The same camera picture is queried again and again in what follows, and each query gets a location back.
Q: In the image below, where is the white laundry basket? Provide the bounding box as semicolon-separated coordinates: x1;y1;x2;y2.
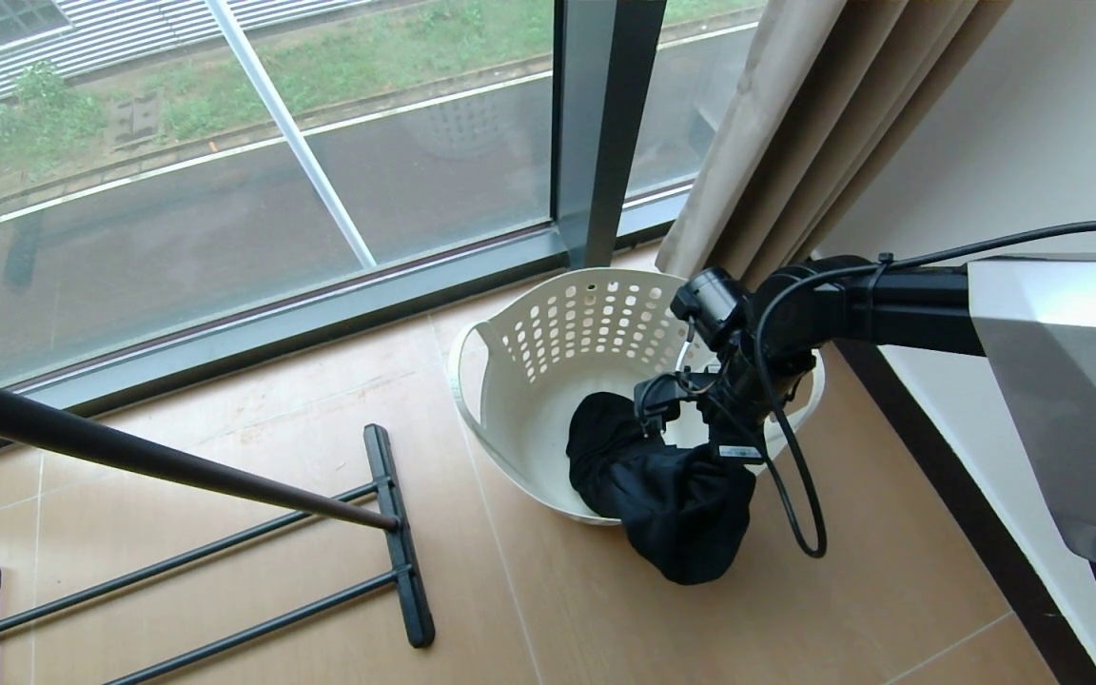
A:
448;268;825;527

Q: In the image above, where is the black garment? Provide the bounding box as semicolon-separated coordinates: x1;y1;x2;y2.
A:
565;390;758;586

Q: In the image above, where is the black clothes rack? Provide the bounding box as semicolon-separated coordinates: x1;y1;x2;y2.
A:
0;366;437;685

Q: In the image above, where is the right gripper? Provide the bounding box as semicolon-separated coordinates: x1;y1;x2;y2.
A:
695;366;789;469

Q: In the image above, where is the beige curtain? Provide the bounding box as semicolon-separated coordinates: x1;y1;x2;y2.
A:
655;0;1015;291

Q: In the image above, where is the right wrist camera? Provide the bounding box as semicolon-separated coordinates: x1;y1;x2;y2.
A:
633;373;694;439

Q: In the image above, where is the window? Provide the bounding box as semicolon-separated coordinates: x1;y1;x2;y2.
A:
0;0;768;467

